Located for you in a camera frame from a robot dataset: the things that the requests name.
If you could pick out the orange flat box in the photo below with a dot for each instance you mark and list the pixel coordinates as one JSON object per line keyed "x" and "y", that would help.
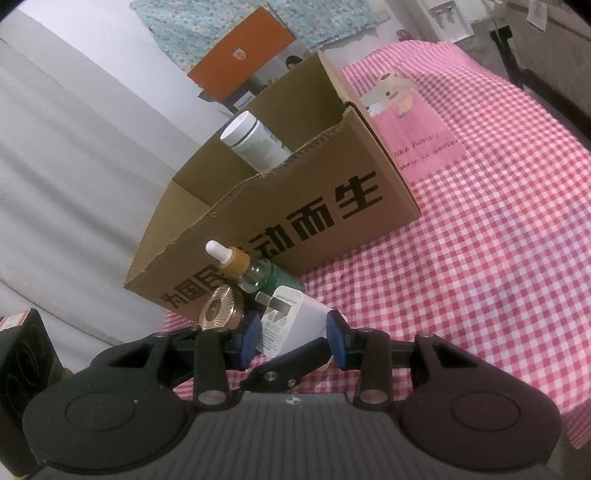
{"x": 240, "y": 55}

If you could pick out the brown cardboard box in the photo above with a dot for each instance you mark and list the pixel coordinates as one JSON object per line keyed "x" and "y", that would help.
{"x": 323, "y": 217}

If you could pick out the white power adapter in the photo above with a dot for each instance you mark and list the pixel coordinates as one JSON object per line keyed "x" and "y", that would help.
{"x": 295, "y": 318}

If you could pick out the blue patterned cloth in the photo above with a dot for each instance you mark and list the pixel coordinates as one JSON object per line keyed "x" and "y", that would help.
{"x": 166, "y": 41}

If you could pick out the white-capped plastic bottle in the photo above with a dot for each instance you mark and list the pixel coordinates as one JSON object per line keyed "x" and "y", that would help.
{"x": 254, "y": 143}

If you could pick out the pink checkered blanket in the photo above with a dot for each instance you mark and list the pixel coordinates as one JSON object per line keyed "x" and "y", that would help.
{"x": 461, "y": 277}

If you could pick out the black metal chair frame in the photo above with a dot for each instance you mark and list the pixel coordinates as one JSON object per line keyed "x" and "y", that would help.
{"x": 505, "y": 50}

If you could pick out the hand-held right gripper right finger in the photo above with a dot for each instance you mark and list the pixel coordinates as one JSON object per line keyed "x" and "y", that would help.
{"x": 336, "y": 340}

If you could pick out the glass dropper bottle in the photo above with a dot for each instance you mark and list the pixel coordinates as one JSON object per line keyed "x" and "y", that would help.
{"x": 235, "y": 263}

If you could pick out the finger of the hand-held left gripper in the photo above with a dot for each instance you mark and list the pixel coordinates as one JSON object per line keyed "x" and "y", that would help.
{"x": 286, "y": 369}

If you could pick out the dark green bottle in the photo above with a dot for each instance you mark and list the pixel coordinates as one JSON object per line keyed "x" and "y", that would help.
{"x": 284, "y": 277}

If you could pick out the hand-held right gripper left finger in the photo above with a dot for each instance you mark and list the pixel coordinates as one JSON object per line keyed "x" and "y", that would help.
{"x": 248, "y": 340}

